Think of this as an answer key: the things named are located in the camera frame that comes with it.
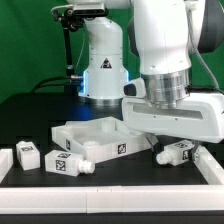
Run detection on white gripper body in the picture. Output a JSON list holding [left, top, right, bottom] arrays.
[[122, 78, 224, 143]]

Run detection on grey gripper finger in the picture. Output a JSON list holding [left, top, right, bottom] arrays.
[[190, 140, 201, 161], [145, 133, 158, 152]]

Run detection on white square tabletop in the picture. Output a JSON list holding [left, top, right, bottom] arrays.
[[51, 117, 150, 163]]

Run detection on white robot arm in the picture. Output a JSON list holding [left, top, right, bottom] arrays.
[[67, 0, 224, 143]]

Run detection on green backdrop curtain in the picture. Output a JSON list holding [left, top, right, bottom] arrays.
[[0, 0, 224, 103]]

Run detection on white obstacle frame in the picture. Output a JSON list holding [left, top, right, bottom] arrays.
[[0, 151, 224, 214]]

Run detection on black cables at base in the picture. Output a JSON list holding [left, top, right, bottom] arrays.
[[30, 75, 84, 94]]

